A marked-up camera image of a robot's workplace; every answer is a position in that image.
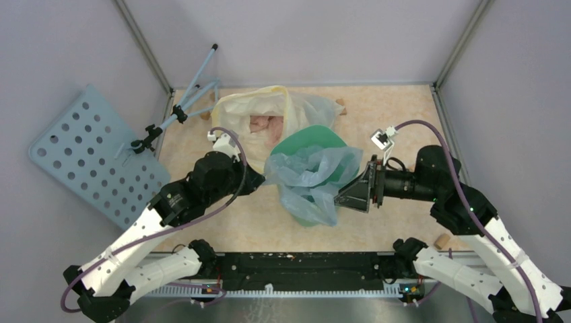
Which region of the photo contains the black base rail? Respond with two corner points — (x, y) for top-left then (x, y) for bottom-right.
(196, 252), (440, 295)

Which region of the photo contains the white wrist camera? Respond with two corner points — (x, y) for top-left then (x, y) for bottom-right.
(207, 131), (240, 162)
(370, 127), (398, 166)

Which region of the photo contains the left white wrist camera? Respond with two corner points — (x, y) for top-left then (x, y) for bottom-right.
(207, 131), (240, 162)

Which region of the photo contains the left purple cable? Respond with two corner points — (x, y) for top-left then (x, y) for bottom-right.
(60, 127), (249, 314)

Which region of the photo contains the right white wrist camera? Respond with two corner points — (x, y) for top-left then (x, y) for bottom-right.
(370, 127), (398, 166)

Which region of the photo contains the wooden block near bin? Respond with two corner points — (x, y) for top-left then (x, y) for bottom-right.
(336, 98), (347, 116)

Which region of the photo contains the translucent white yellow trash bag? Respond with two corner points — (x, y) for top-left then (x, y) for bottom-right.
(211, 85), (346, 173)

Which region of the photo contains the green plastic trash bin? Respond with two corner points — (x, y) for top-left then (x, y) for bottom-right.
(269, 124), (360, 228)

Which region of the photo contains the small wooden block near tripod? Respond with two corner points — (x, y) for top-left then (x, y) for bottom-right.
(199, 111), (211, 120)

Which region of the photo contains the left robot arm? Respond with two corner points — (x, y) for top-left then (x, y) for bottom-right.
(63, 151), (265, 322)

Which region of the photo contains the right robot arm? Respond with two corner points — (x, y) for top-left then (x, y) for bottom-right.
(335, 145), (570, 322)

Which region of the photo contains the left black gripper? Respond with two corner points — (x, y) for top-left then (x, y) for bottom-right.
(205, 152), (266, 206)

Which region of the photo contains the light blue plastic bag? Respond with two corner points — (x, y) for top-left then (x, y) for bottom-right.
(263, 145), (364, 227)

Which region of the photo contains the light blue tripod stand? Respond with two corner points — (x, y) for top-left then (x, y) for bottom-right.
(130, 43), (220, 154)

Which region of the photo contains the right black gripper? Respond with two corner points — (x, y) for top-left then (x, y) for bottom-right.
(331, 154), (438, 211)

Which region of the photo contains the pink bag inside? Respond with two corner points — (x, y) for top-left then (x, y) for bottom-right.
(250, 116), (283, 146)

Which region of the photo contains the light blue perforated board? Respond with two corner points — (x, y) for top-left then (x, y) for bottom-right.
(29, 85), (171, 230)

